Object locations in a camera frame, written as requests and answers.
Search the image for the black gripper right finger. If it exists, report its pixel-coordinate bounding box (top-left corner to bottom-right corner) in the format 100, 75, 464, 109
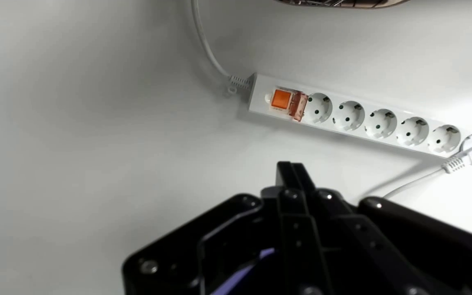
295, 160, 472, 295

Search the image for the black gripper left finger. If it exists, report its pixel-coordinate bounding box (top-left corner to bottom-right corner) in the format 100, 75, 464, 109
121, 160, 333, 295

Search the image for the white power strip orange switch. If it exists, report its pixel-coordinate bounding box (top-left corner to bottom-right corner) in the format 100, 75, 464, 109
238, 70, 467, 160

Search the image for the purple mat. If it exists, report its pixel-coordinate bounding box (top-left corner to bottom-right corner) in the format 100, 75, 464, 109
210, 245, 277, 295

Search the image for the white power strip cable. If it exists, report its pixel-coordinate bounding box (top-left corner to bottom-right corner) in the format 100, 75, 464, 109
189, 0, 472, 199

